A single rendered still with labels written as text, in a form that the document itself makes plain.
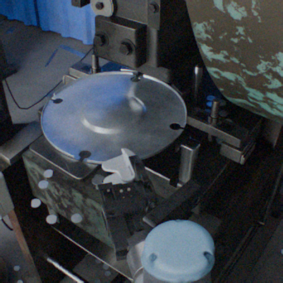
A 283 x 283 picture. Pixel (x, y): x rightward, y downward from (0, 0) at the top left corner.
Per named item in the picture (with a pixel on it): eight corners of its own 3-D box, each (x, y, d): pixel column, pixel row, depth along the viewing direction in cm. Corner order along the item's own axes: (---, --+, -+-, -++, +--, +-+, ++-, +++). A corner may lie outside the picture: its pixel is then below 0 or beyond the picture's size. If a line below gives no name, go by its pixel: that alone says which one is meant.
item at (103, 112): (201, 88, 88) (201, 86, 87) (160, 182, 67) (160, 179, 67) (81, 66, 95) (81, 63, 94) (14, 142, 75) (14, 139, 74)
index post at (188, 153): (189, 186, 77) (194, 148, 70) (176, 179, 78) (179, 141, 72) (197, 177, 79) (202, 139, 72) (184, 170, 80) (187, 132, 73)
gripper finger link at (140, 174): (127, 150, 66) (143, 190, 60) (137, 148, 66) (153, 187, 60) (128, 170, 69) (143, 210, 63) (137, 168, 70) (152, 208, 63)
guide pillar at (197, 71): (197, 105, 91) (201, 51, 81) (189, 101, 92) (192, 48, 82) (202, 100, 92) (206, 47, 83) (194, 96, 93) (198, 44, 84)
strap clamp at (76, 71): (112, 105, 96) (110, 67, 89) (62, 83, 103) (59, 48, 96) (128, 93, 99) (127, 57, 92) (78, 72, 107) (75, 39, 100)
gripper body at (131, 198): (96, 179, 62) (115, 242, 54) (150, 168, 64) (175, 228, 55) (100, 211, 67) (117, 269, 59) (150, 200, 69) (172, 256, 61)
